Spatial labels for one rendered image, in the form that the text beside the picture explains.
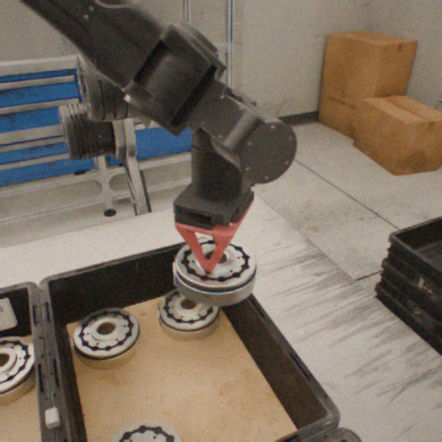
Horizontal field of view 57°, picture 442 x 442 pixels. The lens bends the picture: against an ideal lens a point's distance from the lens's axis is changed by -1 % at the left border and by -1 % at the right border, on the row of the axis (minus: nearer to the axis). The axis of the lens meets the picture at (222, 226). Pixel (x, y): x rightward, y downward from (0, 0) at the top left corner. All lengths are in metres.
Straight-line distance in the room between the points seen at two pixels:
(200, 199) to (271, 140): 0.13
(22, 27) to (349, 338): 2.78
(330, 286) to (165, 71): 0.76
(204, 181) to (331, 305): 0.61
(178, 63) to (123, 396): 0.47
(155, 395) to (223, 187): 0.34
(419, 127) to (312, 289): 2.35
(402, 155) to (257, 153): 2.91
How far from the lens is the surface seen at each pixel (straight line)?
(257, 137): 0.34
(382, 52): 3.61
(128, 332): 0.69
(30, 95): 2.36
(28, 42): 3.18
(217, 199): 0.44
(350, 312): 0.97
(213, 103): 0.37
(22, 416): 0.68
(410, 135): 3.21
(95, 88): 0.87
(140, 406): 0.64
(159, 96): 0.37
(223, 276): 0.50
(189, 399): 0.64
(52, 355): 0.60
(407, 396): 0.87
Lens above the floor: 1.36
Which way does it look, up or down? 34 degrees down
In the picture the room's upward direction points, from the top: straight up
